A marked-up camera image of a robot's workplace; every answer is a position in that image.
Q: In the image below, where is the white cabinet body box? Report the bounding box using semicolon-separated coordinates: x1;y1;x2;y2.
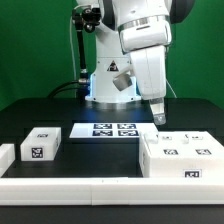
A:
138;131;224;179

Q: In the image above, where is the black cable bundle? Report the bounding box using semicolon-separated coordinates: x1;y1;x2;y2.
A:
46;79;90;100

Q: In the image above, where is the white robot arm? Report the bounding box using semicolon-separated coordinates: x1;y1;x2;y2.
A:
72;0;195;125

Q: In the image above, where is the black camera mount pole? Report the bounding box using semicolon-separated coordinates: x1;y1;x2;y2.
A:
71;8;101;100

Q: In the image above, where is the white AprilTag base plate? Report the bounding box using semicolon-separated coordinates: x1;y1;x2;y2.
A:
70;123;158;139

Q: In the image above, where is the white cabinet top block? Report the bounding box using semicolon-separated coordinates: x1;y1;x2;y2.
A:
20;127;61;161

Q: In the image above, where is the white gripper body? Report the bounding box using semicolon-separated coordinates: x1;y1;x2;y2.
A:
130;46;166;100

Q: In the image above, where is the white side fence block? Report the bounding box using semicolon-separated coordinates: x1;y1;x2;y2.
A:
0;144;15;178

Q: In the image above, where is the white thin cable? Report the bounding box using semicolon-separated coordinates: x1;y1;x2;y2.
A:
165;79;178;100

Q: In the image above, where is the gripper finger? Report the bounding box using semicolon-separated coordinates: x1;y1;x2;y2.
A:
149;98;166;125

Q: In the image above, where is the white cabinet door panel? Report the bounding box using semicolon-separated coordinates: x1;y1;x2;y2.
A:
183;131;224;156
139;131;189;158

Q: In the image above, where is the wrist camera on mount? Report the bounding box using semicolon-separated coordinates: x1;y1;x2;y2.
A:
113;65;132;91

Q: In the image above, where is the white obstacle fence bar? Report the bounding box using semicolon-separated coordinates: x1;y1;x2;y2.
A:
0;178;224;206

